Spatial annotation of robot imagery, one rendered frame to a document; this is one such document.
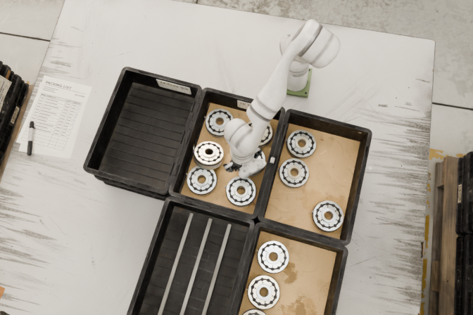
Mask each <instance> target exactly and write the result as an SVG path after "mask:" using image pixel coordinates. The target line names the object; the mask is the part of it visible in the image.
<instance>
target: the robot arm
mask: <svg viewBox="0 0 473 315"><path fill-rule="evenodd" d="M340 45H341V43H340V40H339V38H338V37H337V36H336V35H335V34H333V33H332V32H330V31H329V30H328V29H327V28H325V27H324V26H322V25H321V24H319V23H318V22H317V21H315V20H313V19H310V20H308V21H306V22H305V23H304V24H302V26H301V27H300V29H298V31H297V33H293V34H288V35H285V36H283V37H282V38H281V40H280V43H279V49H280V53H281V55H282V57H281V58H280V59H279V61H278V63H277V64H276V66H275V68H274V70H273V71H272V74H271V75H270V77H269V79H268V80H267V82H266V83H265V86H264V87H263V88H262V89H261V91H260V92H259V94H258V95H257V96H256V97H255V99H254V100H253V102H252V103H251V104H250V105H249V107H248V108H247V111H246V114H247V115H248V118H249V119H250V121H251V122H252V124H253V128H251V127H250V126H249V125H248V124H247V123H246V122H244V121H243V120H242V119H239V118H236V119H233V120H230V121H229V122H228V123H227V125H226V126H225V129H224V138H225V140H226V142H227V143H228V144H229V146H230V147H231V148H230V155H231V161H230V163H227V164H224V165H223V167H224V168H225V170H226V171H227V172H233V171H235V172H238V171H239V177H240V178H241V179H245V178H247V177H249V176H250V175H252V174H255V173H256V172H258V171H260V170H261V169H262V168H264V167H265V166H266V161H265V160H264V159H257V158H258V156H259V155H260V154H261V153H262V150H261V149H260V147H259V145H260V142H261V140H262V137H263V134H264V132H265V130H266V128H267V126H268V124H269V123H270V121H271V120H272V118H273V117H274V116H275V115H276V114H277V112H278V111H279V109H280V108H281V107H282V105H283V104H284V101H285V98H286V90H287V89H288V90H290V91H301V90H302V89H304V88H305V86H306V84H307V80H308V69H309V65H312V66H313V67H314V68H324V67H326V66H327V65H328V64H330V63H331V62H332V61H333V60H334V59H335V58H336V57H337V55H338V53H339V50H340ZM239 168H241V169H240V170H239Z"/></svg>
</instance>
